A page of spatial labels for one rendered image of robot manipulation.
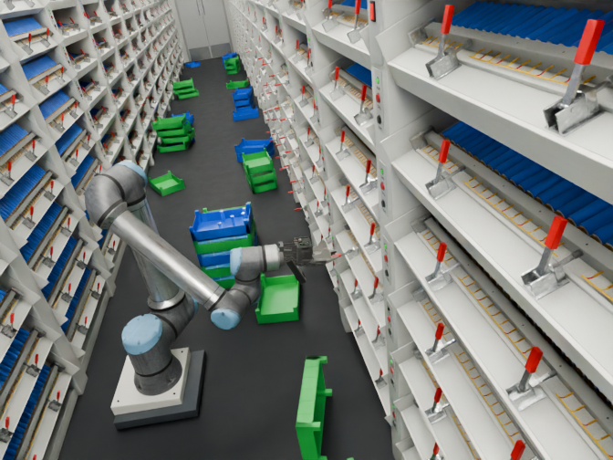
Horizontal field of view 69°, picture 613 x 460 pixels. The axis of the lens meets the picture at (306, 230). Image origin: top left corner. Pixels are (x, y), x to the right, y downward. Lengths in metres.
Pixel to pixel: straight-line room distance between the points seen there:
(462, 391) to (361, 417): 0.91
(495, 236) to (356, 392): 1.32
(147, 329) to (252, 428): 0.54
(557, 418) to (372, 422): 1.17
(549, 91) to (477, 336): 0.40
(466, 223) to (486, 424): 0.38
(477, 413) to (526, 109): 0.57
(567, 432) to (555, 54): 0.45
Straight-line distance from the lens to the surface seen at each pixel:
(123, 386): 2.05
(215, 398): 1.99
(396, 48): 0.87
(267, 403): 1.91
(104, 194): 1.56
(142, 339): 1.80
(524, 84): 0.59
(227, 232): 2.33
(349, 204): 1.56
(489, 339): 0.77
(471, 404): 0.93
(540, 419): 0.70
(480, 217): 0.70
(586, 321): 0.55
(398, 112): 0.90
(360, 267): 1.58
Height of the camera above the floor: 1.45
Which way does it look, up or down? 30 degrees down
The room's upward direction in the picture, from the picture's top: 9 degrees counter-clockwise
